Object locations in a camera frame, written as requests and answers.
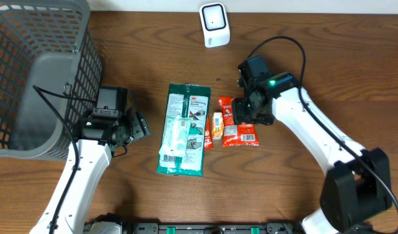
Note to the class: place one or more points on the thin orange sachet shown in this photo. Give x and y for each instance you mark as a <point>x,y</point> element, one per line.
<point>208,139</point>

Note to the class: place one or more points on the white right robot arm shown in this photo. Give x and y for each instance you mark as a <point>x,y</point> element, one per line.
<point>357,182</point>

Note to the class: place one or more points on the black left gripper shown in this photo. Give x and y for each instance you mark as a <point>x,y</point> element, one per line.
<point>135,132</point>

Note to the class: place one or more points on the white barcode scanner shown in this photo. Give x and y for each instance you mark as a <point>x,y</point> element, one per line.
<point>215,24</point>

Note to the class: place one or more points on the green 3M gloves package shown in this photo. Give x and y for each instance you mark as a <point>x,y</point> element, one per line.
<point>189,101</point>

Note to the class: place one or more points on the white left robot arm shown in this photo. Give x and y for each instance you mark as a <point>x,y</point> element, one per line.
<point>91,151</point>

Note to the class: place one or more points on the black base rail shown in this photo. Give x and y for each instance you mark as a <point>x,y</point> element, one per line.
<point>154,228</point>

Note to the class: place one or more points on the light green wipes pack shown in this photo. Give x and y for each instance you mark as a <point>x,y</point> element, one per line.
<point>174,140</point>

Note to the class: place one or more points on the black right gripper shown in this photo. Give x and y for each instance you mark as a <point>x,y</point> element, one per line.
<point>239,114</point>

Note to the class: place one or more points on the grey plastic mesh basket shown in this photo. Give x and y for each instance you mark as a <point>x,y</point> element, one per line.
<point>50,74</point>

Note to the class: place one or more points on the large orange snack bag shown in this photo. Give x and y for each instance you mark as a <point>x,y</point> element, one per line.
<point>235,135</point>

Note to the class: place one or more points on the small orange tissue box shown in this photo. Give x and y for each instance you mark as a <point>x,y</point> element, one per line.
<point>217,126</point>

